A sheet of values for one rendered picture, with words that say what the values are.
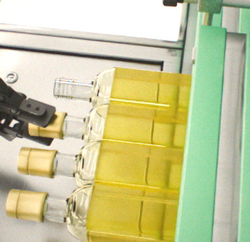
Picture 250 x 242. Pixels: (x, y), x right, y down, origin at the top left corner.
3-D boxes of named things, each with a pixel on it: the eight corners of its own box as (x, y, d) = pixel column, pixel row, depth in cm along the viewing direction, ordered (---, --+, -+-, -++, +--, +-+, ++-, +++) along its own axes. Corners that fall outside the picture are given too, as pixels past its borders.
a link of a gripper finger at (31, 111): (-2, 112, 82) (46, 129, 81) (-6, 98, 80) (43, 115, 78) (10, 93, 84) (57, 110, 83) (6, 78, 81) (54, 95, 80)
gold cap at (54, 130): (68, 122, 86) (35, 118, 86) (66, 106, 83) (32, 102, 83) (63, 145, 84) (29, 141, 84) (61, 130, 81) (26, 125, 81)
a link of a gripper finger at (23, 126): (6, 140, 88) (51, 156, 86) (2, 127, 85) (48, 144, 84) (17, 122, 90) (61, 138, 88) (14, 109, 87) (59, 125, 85)
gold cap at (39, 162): (59, 158, 82) (25, 154, 82) (56, 144, 79) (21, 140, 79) (54, 183, 80) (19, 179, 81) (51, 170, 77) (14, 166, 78)
